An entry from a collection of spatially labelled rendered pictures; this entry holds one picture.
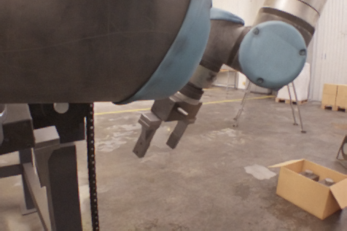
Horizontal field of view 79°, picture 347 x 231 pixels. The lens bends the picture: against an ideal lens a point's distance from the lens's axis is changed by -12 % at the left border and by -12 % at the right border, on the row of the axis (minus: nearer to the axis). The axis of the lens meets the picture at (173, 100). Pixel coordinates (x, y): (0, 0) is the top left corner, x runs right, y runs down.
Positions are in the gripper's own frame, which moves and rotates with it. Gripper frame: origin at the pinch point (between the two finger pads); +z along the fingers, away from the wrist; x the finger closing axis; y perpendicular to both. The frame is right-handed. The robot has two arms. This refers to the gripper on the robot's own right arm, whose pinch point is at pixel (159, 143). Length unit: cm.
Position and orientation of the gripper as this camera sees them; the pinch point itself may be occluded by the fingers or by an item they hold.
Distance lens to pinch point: 58.3
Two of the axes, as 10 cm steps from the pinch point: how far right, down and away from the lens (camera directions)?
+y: 7.3, 5.1, -4.7
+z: -4.4, 8.6, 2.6
